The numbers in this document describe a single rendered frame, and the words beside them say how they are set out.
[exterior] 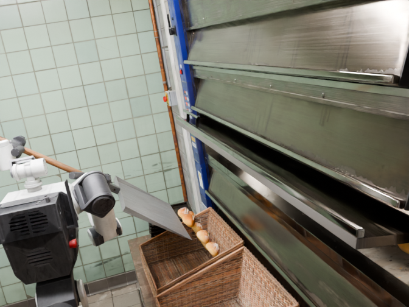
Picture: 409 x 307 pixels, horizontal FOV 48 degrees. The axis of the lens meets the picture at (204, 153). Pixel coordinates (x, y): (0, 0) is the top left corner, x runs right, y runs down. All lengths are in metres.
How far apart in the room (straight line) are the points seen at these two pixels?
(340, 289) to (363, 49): 0.77
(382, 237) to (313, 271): 0.66
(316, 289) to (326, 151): 0.54
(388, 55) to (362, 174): 0.30
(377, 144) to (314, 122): 0.30
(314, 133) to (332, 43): 0.29
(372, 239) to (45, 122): 2.82
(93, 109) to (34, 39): 0.62
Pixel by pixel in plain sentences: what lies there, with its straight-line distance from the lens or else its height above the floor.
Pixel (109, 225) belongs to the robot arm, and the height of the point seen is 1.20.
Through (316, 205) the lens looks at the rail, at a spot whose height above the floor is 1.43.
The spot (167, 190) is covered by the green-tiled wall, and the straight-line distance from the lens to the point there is 3.67.
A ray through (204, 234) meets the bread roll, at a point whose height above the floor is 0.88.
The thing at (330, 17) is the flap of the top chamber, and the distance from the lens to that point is 1.25.
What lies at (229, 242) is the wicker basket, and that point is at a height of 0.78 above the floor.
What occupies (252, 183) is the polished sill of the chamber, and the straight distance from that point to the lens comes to 2.07.
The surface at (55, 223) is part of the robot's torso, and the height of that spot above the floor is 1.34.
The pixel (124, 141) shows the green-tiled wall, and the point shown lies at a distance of 3.53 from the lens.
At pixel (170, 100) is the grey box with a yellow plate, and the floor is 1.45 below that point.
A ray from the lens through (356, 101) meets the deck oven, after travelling 1.15.
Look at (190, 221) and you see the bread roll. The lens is 2.40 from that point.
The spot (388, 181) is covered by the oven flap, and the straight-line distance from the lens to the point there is 1.08.
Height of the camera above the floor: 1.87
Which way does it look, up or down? 15 degrees down
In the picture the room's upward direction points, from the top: 9 degrees counter-clockwise
